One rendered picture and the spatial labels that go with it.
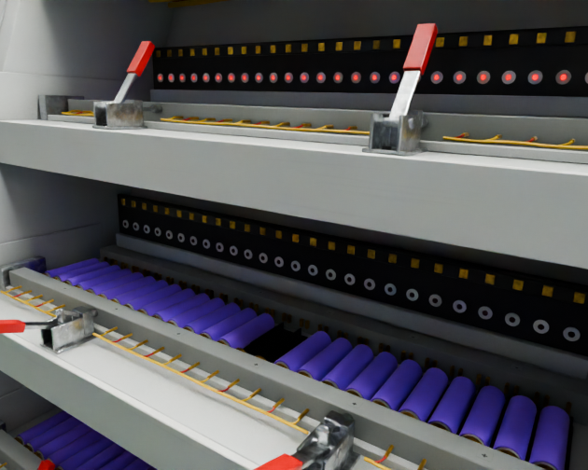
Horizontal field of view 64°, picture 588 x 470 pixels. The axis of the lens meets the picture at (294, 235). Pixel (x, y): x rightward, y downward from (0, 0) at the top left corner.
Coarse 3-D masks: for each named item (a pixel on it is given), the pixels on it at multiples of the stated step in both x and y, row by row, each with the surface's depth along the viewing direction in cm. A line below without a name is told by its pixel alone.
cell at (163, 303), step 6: (174, 294) 49; (180, 294) 49; (186, 294) 49; (192, 294) 50; (162, 300) 47; (168, 300) 47; (174, 300) 48; (180, 300) 48; (144, 306) 45; (150, 306) 46; (156, 306) 46; (162, 306) 46; (168, 306) 47; (150, 312) 45
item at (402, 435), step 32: (32, 288) 50; (64, 288) 48; (96, 320) 44; (128, 320) 42; (160, 320) 42; (192, 352) 38; (224, 352) 37; (256, 384) 34; (288, 384) 33; (320, 384) 33; (320, 416) 32; (352, 416) 30; (384, 416) 30; (384, 448) 29; (416, 448) 28; (448, 448) 27; (480, 448) 27
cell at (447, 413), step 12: (456, 384) 34; (468, 384) 34; (444, 396) 33; (456, 396) 33; (468, 396) 33; (444, 408) 31; (456, 408) 32; (468, 408) 33; (432, 420) 31; (444, 420) 30; (456, 420) 31; (456, 432) 31
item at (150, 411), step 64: (0, 256) 53; (64, 256) 60; (192, 256) 55; (384, 320) 43; (448, 320) 40; (64, 384) 39; (128, 384) 36; (192, 384) 37; (128, 448) 35; (192, 448) 31; (256, 448) 30; (576, 448) 31
